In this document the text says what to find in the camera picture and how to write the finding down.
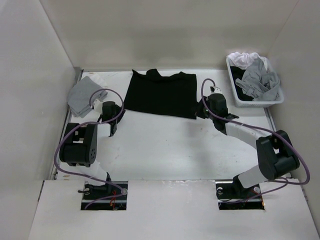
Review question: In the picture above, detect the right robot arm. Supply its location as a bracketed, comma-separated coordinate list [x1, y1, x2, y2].
[195, 93, 300, 200]

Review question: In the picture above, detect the white laundry basket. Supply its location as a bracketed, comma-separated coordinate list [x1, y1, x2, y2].
[225, 56, 285, 108]

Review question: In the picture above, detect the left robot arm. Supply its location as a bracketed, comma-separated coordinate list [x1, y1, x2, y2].
[55, 101, 126, 200]

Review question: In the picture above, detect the black garment in basket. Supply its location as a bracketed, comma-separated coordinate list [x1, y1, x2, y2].
[230, 66, 253, 102]

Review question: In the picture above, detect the folded grey tank top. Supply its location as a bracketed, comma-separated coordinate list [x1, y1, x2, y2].
[67, 76, 108, 118]

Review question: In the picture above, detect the grey garment in basket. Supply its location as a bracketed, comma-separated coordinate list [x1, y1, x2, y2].
[235, 58, 280, 101]

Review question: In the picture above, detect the white garment in basket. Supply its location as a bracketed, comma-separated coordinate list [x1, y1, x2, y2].
[226, 52, 268, 70]

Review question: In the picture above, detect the black tank top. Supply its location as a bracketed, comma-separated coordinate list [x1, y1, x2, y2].
[124, 69, 198, 120]

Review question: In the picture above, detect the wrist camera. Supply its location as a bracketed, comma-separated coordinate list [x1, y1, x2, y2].
[93, 99, 103, 114]
[210, 86, 222, 94]

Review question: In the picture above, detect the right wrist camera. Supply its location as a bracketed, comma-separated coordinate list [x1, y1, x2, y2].
[210, 86, 222, 94]

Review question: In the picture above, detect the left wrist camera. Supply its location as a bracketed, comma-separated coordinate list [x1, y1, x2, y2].
[93, 99, 103, 114]

